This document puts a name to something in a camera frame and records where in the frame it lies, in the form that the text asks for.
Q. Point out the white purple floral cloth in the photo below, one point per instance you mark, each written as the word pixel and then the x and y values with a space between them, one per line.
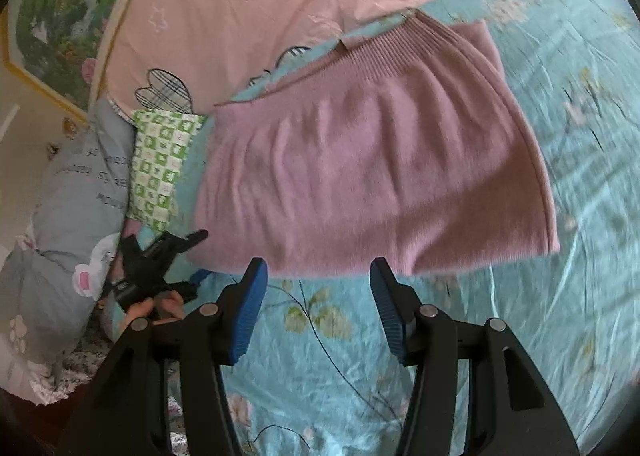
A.
pixel 80 361

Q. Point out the grey printed pillow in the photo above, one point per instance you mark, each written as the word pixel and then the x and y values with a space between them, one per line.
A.
pixel 65 246

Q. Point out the teal floral bed sheet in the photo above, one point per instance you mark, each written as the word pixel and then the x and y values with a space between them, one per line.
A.
pixel 575 176

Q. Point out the framed floral wall picture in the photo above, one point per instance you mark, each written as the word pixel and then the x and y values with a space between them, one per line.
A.
pixel 60 26

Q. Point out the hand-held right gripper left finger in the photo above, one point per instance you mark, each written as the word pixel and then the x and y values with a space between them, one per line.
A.
pixel 248 311

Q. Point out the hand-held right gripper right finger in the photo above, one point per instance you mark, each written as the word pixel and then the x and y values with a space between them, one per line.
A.
pixel 387 306

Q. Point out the green checked pillow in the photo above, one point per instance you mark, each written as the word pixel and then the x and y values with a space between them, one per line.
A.
pixel 160 166

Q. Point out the pink quilt with plaid hearts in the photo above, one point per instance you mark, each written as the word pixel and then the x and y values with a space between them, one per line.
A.
pixel 225 11

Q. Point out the purple knit sweater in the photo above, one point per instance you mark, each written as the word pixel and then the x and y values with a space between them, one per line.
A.
pixel 360 156

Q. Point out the person's left hand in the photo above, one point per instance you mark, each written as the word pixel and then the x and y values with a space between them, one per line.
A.
pixel 167 308

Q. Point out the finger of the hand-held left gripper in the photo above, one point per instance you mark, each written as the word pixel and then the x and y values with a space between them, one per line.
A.
pixel 185 240
pixel 192 283

